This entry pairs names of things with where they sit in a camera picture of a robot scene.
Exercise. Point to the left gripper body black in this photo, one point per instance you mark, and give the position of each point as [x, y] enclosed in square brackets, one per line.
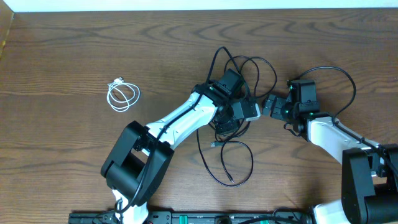
[229, 124]

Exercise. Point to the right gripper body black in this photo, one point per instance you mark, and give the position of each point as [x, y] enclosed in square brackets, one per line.
[280, 110]

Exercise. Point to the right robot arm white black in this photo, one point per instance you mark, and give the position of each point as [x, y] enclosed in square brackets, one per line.
[369, 169]

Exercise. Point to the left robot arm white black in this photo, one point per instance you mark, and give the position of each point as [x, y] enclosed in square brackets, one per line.
[137, 163]

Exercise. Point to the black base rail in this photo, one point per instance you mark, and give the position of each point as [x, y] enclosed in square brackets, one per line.
[193, 218]

